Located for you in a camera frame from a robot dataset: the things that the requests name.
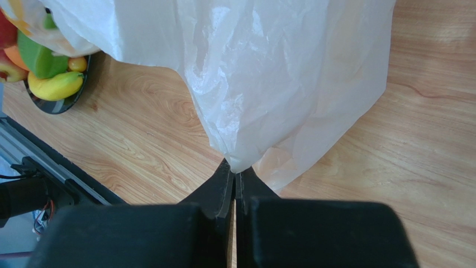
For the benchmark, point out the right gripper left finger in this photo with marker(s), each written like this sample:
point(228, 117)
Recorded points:
point(193, 233)

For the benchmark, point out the green starfruit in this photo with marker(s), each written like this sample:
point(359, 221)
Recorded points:
point(40, 59)

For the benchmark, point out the banana print plastic bag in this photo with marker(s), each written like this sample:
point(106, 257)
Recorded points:
point(275, 83)

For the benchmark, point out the small orange tangerine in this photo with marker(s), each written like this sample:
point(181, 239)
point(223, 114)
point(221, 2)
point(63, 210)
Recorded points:
point(77, 64)

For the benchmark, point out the black fruit bowl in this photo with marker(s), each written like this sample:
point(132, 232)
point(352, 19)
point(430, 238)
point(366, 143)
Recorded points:
point(63, 105)

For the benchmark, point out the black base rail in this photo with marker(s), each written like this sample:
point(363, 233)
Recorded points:
point(20, 147)

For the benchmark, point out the orange fruit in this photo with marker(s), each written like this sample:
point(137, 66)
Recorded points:
point(13, 54)

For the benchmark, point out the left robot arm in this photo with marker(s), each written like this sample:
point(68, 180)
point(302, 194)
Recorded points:
point(33, 189)

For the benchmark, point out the red yellow apple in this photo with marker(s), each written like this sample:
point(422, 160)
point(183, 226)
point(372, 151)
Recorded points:
point(10, 72)

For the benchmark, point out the yellow banana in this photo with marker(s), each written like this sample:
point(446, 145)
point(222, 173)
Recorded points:
point(56, 88)

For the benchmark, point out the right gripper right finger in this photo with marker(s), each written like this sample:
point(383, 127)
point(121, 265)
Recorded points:
point(276, 232)

